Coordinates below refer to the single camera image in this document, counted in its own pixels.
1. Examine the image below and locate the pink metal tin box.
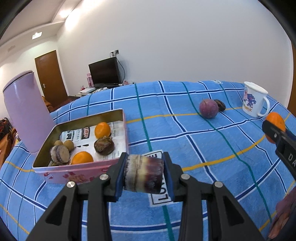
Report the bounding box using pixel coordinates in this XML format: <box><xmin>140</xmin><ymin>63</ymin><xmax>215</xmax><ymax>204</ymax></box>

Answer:
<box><xmin>33</xmin><ymin>109</ymin><xmax>128</xmax><ymax>184</ymax></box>

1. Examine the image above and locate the large orange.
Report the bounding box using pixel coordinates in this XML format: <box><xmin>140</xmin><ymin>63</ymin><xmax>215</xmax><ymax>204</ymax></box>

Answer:
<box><xmin>265</xmin><ymin>111</ymin><xmax>287</xmax><ymax>144</ymax></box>

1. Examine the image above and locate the black television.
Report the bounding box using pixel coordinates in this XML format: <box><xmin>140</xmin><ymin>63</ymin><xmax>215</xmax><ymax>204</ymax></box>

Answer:
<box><xmin>88</xmin><ymin>57</ymin><xmax>122</xmax><ymax>86</ymax></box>

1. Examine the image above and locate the white tv stand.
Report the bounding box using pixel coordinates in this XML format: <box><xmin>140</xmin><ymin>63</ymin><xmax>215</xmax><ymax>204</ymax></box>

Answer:
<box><xmin>75</xmin><ymin>84</ymin><xmax>123</xmax><ymax>97</ymax></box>

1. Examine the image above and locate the brown leather sofa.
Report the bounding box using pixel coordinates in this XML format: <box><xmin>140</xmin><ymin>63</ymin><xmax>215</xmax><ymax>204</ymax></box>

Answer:
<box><xmin>42</xmin><ymin>96</ymin><xmax>54</xmax><ymax>113</ymax></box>

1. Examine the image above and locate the purple round passion fruit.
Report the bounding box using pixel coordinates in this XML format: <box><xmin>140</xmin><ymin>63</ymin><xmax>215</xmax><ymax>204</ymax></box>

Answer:
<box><xmin>199</xmin><ymin>99</ymin><xmax>219</xmax><ymax>119</ymax></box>

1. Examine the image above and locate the blue plaid towel cloth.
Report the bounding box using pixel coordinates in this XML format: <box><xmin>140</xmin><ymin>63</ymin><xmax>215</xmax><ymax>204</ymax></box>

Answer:
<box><xmin>1</xmin><ymin>81</ymin><xmax>295</xmax><ymax>240</ymax></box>

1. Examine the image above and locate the small orange tangerine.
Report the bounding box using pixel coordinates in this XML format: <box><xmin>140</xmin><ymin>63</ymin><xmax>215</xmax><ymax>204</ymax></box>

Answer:
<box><xmin>94</xmin><ymin>122</ymin><xmax>111</xmax><ymax>139</ymax></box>

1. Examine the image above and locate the purple sugarcane piece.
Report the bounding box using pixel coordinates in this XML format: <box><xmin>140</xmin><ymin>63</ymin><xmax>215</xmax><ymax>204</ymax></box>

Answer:
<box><xmin>123</xmin><ymin>155</ymin><xmax>164</xmax><ymax>194</ymax></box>

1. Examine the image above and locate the lilac electric kettle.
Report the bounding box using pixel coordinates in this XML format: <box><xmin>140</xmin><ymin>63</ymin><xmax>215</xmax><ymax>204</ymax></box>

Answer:
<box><xmin>3</xmin><ymin>70</ymin><xmax>55</xmax><ymax>154</ymax></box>

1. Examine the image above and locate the person's right hand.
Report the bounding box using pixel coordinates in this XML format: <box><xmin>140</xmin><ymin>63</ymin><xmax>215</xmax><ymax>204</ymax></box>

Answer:
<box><xmin>268</xmin><ymin>188</ymin><xmax>295</xmax><ymax>240</ymax></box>

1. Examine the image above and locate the dark shrivelled small fruit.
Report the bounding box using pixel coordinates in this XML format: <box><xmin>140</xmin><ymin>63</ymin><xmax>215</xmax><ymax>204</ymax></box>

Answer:
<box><xmin>214</xmin><ymin>99</ymin><xmax>226</xmax><ymax>111</ymax></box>

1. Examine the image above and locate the white printed mug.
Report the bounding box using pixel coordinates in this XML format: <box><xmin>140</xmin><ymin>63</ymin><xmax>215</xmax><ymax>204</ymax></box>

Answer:
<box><xmin>242</xmin><ymin>81</ymin><xmax>270</xmax><ymax>118</ymax></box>

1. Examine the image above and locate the yellow-green longan fruit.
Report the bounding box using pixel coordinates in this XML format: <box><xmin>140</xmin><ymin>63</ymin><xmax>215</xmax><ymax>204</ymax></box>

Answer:
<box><xmin>63</xmin><ymin>140</ymin><xmax>75</xmax><ymax>152</ymax></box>

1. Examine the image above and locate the dark wrinkled passion fruit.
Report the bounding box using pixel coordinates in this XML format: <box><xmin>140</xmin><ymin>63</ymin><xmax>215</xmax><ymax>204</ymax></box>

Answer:
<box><xmin>94</xmin><ymin>136</ymin><xmax>115</xmax><ymax>156</ymax></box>

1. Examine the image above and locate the brown longan fruit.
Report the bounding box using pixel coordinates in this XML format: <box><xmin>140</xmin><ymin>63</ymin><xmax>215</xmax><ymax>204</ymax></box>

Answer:
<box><xmin>54</xmin><ymin>140</ymin><xmax>63</xmax><ymax>146</ymax></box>

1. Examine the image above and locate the small orange kumquat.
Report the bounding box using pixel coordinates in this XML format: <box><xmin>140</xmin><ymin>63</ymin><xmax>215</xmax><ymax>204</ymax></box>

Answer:
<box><xmin>70</xmin><ymin>151</ymin><xmax>94</xmax><ymax>165</ymax></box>

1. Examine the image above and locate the brown wooden door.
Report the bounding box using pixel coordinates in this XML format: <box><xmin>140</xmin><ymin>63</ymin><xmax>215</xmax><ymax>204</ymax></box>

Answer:
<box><xmin>35</xmin><ymin>50</ymin><xmax>68</xmax><ymax>108</ymax></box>

